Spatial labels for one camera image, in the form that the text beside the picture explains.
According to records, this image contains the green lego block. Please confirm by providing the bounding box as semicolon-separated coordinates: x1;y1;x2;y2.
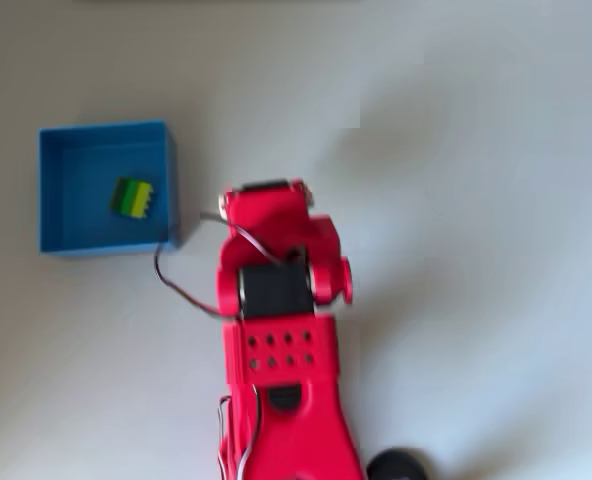
109;175;157;220

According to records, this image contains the blue box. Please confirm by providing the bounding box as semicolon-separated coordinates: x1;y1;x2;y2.
37;118;182;260

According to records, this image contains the thin gripper servo wire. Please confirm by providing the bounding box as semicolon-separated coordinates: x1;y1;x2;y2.
154;211;290;322

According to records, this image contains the black gooseneck camera stand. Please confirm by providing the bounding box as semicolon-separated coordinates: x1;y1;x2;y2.
365;446;431;480

